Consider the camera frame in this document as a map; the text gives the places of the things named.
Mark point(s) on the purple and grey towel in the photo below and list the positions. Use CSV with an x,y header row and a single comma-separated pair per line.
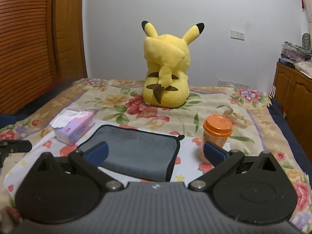
x,y
136,153

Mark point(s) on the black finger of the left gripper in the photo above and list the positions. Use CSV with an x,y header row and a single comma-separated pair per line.
x,y
13,146

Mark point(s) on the wooden door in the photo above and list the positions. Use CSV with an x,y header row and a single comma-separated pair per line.
x,y
68,39

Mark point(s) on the yellow Pikachu plush toy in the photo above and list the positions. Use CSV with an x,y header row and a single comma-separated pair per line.
x,y
168,59

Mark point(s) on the white wall switch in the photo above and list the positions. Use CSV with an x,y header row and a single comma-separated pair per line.
x,y
237,35

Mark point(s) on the pink tissue box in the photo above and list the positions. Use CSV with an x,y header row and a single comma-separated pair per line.
x,y
71,125

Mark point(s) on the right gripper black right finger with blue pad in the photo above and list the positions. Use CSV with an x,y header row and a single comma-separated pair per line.
x,y
224,163

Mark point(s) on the wooden louvered wardrobe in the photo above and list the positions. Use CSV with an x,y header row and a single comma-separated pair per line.
x,y
28,68

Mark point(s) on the orange lidded plastic cup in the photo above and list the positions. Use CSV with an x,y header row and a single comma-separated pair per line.
x,y
217,129

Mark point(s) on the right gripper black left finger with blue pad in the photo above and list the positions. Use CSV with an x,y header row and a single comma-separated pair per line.
x,y
86,163

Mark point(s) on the dark blue mattress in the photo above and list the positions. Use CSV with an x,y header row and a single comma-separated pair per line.
x,y
297,151

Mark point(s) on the stack of folded clothes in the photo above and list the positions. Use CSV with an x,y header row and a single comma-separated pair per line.
x,y
294,53

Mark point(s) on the white strawberry print cloth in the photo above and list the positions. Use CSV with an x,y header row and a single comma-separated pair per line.
x,y
188,164

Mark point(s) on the green hand fan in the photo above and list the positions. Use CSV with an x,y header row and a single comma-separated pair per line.
x,y
306,41

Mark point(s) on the wooden sideboard cabinet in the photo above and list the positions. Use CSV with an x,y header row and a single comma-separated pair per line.
x,y
293,92

